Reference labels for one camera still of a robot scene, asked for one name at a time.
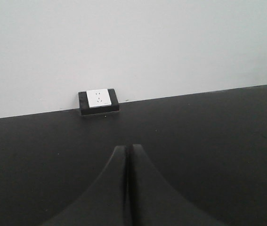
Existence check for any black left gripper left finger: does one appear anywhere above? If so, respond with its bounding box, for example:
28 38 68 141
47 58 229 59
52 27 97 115
43 145 128 226

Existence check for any white socket on black base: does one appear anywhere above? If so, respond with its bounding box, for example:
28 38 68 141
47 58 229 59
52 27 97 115
78 89 120 116

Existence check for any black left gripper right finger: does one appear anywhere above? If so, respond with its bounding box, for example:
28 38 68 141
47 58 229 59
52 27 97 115
128 144 224 226

